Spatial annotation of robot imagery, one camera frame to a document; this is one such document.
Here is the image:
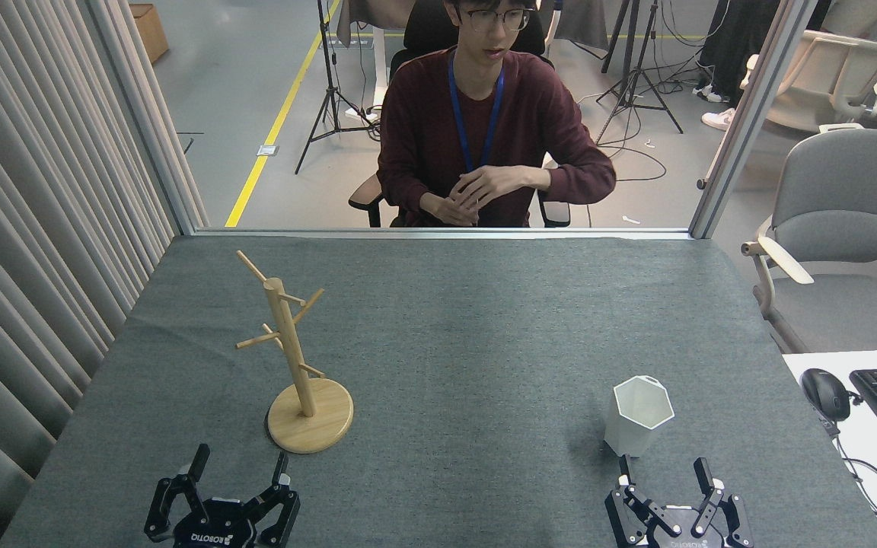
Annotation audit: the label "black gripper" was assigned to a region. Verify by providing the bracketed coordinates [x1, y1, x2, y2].
[144, 444, 301, 548]
[606, 454, 754, 548]

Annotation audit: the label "white hexagonal cup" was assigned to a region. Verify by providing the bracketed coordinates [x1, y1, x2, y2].
[604, 375, 674, 458]

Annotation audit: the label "wooden cup storage rack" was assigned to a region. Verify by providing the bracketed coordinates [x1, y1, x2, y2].
[235, 250, 354, 454]

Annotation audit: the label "person's right hand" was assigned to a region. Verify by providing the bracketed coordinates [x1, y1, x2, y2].
[419, 192, 477, 227]

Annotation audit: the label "person's left hand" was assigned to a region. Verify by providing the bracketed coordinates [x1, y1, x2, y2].
[450, 165, 550, 210]

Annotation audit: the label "black computer mouse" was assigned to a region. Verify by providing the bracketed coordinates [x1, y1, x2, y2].
[801, 368, 853, 422]

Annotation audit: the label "grey felt table cover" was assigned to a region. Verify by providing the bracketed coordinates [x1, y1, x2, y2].
[1, 234, 877, 548]

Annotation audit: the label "black office chair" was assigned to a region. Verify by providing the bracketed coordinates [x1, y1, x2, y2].
[348, 0, 571, 228]

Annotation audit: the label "beige pleated curtain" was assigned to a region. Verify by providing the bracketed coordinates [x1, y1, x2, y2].
[0, 0, 180, 537]

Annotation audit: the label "grey office chair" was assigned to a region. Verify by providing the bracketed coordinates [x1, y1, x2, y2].
[741, 128, 877, 355]

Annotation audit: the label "black tripod stand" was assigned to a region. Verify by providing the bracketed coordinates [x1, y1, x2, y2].
[295, 0, 378, 176]
[595, 0, 684, 145]

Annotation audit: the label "white office chair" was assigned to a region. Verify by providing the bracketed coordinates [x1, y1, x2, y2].
[739, 29, 877, 134]

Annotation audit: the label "brown cardboard box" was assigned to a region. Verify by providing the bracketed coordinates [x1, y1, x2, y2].
[129, 4, 170, 64]

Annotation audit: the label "standing person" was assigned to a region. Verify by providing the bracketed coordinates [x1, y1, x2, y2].
[694, 0, 789, 130]

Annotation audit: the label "black rimmed glasses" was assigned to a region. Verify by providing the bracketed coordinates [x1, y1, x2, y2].
[458, 6, 534, 33]

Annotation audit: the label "black mouse cable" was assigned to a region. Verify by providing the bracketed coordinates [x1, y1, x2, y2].
[810, 415, 877, 526]

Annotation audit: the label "black floor cable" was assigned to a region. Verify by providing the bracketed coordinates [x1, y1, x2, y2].
[591, 91, 668, 183]

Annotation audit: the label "blue lanyard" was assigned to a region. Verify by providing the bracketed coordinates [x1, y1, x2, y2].
[448, 47, 506, 174]

